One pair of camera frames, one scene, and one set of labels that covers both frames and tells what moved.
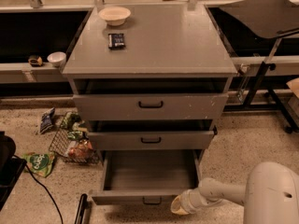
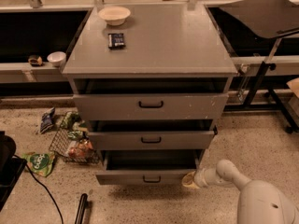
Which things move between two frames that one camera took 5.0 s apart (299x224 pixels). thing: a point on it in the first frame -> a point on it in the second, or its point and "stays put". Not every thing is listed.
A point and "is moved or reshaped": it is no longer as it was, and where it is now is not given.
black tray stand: (270, 15) stays put
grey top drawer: (150, 99) stays put
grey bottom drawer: (146, 177) is moved or reshaped
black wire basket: (72, 140) stays put
